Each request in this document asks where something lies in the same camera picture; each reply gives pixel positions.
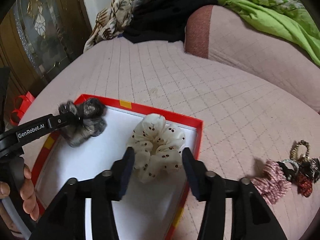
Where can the pink plaid scrunchie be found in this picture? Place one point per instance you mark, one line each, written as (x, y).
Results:
(272, 185)

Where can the leaf print cloth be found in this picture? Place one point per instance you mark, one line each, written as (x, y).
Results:
(110, 22)

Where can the pink bolster pillow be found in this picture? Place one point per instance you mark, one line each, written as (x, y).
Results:
(216, 33)

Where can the wooden glass door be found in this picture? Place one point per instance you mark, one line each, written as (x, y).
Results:
(39, 39)

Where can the green blanket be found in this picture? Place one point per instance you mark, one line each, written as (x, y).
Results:
(287, 19)

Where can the black beaded hair claw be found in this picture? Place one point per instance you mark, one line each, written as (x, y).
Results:
(309, 167)

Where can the black clothing pile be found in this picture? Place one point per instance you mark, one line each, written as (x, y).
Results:
(163, 20)

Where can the dark red dotted scrunchie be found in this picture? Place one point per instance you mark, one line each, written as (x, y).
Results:
(304, 185)

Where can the grey sheer scrunchie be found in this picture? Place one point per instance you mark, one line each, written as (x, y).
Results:
(91, 121)

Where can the person left hand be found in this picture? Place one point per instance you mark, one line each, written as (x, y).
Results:
(27, 193)

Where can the white cherry print scrunchie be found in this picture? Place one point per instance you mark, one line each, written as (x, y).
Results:
(157, 147)

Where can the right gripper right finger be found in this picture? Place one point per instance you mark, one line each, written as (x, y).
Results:
(195, 171)

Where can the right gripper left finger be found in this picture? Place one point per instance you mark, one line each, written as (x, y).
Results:
(127, 163)

